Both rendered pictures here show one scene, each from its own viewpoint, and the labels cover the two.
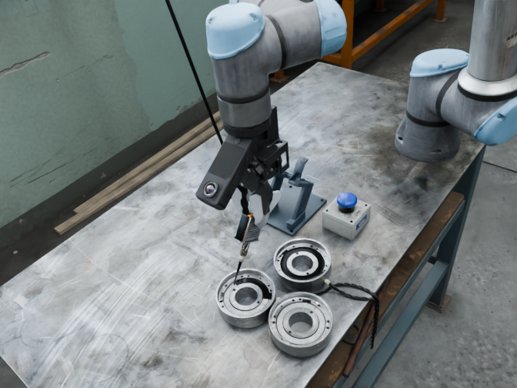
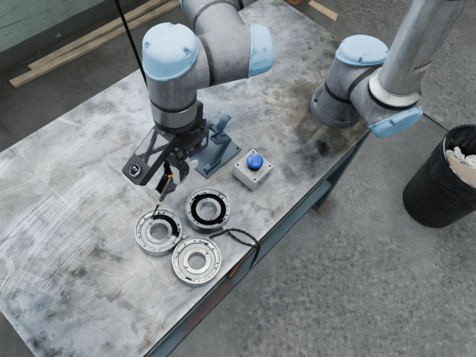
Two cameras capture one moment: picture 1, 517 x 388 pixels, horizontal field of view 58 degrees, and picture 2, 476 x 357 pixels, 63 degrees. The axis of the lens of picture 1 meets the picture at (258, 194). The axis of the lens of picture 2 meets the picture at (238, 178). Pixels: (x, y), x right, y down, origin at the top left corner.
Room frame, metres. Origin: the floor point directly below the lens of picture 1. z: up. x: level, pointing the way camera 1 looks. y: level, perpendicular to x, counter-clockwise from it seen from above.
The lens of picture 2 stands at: (0.17, -0.05, 1.65)
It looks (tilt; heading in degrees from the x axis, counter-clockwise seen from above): 60 degrees down; 350
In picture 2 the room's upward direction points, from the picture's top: 11 degrees clockwise
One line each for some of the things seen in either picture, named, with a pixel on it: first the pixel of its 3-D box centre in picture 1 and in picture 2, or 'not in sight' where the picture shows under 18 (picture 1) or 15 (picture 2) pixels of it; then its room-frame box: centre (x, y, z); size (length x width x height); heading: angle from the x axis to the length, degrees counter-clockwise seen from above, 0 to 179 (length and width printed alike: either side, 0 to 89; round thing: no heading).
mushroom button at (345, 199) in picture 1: (346, 205); (253, 164); (0.67, -0.17, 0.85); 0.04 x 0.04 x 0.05
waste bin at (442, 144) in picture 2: not in sight; (452, 182); (1.01, -1.18, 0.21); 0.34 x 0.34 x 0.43
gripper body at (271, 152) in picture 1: (253, 147); (178, 131); (0.60, 0.00, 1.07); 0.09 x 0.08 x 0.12; 136
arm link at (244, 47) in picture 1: (240, 51); (173, 67); (0.59, 0.00, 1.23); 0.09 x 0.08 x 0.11; 112
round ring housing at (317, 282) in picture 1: (302, 265); (208, 210); (0.55, -0.06, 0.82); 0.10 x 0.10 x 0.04
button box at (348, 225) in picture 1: (348, 213); (254, 168); (0.67, -0.18, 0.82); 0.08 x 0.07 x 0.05; 136
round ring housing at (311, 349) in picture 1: (301, 325); (196, 261); (0.43, -0.04, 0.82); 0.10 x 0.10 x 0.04
